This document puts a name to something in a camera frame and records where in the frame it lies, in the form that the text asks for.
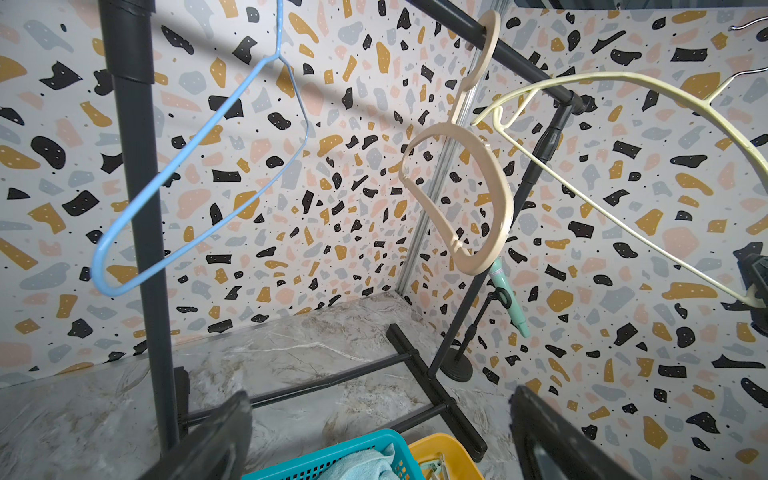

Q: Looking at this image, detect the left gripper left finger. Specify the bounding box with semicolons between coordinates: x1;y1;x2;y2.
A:
140;391;252;480

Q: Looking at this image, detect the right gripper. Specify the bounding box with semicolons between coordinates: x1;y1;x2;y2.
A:
721;242;767;336

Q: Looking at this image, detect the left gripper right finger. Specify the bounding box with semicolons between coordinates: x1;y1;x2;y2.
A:
510;385;632;479

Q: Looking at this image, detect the cream plastic hanger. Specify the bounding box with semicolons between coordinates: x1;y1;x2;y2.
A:
471;65;768;310

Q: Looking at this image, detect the beige plastic hanger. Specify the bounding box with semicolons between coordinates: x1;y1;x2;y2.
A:
398;9;516;277

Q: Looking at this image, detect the light teal towel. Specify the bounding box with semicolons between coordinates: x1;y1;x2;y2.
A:
318;444;399;480

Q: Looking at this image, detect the yellow plastic tray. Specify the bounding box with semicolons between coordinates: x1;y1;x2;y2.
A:
409;433;484;480

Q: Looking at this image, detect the teal plastic basket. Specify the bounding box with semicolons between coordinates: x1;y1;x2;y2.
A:
243;429;424;479

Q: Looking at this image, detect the mint green microphone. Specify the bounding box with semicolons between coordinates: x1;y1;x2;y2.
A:
489;257;531;338

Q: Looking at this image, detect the black clothes rack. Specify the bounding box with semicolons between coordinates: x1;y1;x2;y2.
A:
90;1;596;462

